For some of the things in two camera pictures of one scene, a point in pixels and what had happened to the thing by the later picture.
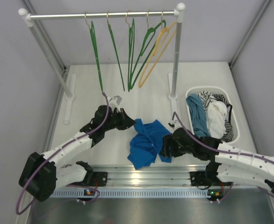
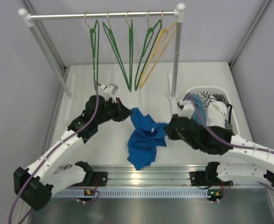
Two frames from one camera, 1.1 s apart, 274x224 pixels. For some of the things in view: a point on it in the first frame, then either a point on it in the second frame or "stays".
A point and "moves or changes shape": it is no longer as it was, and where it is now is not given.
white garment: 216,113 stays
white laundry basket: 215,90 stays
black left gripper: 122,119 → 117,109
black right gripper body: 177,150 → 194,144
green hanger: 93,37 moves or changes shape
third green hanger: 131,31 stays
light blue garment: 200,123 stays
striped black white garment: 208,98 stays
